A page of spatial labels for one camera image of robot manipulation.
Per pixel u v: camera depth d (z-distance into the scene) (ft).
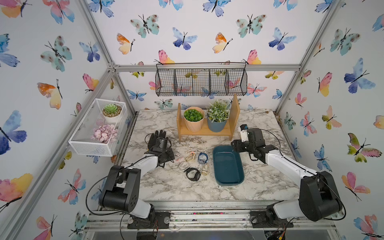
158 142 2.46
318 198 1.39
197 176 2.81
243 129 2.58
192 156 3.08
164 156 2.72
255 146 2.20
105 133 2.04
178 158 3.07
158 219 2.40
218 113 2.91
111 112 2.35
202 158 3.15
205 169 2.99
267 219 2.38
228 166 2.99
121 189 1.46
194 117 3.02
